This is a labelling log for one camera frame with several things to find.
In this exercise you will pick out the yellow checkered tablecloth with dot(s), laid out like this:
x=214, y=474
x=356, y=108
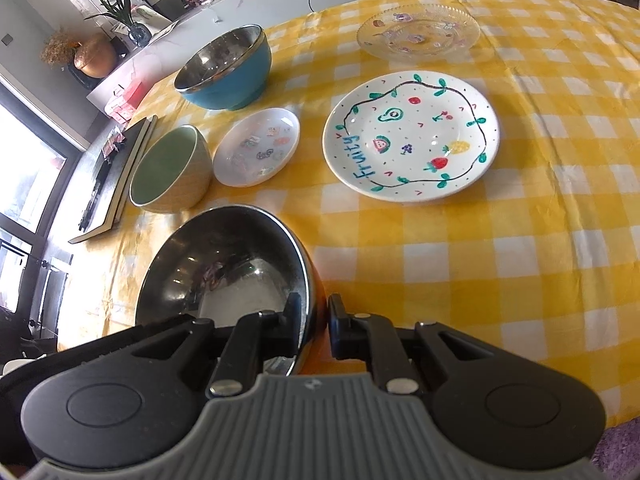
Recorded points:
x=541, y=256

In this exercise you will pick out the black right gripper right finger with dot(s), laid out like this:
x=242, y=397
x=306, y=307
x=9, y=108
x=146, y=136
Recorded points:
x=373, y=339

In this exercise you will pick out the green potted plant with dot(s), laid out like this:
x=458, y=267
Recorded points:
x=120, y=11

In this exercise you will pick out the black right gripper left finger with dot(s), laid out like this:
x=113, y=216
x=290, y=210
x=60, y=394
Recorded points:
x=256, y=338

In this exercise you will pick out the black tray board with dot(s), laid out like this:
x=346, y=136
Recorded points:
x=111, y=179

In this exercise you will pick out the white fruity painted plate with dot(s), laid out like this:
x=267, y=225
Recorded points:
x=411, y=137

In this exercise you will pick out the copper round vase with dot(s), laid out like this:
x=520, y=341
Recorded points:
x=95, y=57

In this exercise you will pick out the clear glass sticker plate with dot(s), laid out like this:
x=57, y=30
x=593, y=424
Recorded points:
x=417, y=33

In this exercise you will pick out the green yellow ceramic bowl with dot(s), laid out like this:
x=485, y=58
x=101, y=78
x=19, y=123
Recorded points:
x=174, y=174

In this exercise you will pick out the orange steel-lined bowl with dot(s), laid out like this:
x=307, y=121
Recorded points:
x=231, y=261

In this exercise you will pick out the small white sticker plate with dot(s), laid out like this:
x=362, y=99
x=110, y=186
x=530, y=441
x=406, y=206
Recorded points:
x=257, y=148

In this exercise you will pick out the pink red box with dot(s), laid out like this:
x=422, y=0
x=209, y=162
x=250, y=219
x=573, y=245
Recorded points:
x=125, y=101

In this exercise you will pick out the blue steel-lined bowl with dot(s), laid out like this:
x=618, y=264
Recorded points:
x=228, y=73

